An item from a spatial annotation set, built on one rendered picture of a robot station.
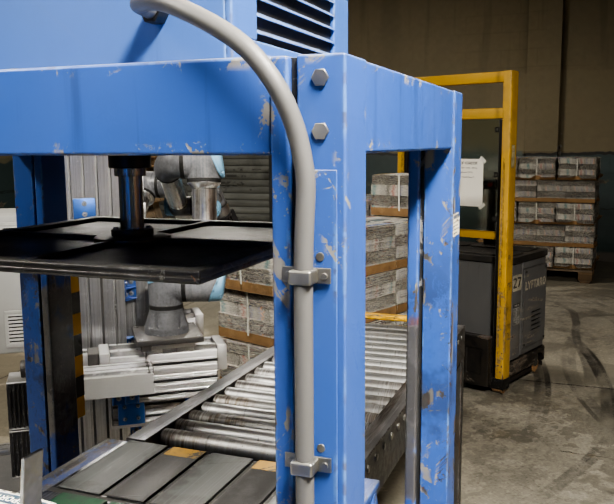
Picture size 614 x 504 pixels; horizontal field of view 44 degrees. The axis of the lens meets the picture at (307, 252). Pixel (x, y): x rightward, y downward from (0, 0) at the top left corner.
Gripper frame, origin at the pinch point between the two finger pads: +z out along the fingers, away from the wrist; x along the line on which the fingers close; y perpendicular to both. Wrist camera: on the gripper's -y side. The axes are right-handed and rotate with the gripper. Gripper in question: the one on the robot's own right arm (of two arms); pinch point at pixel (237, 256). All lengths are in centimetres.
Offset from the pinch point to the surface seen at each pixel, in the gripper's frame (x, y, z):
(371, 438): -133, -86, -27
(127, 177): -128, -108, -109
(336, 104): -182, -116, -124
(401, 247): -18, 82, 52
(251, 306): -1.6, -5.5, 22.5
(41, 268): -141, -133, -112
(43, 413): -78, -125, -56
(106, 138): -157, -126, -126
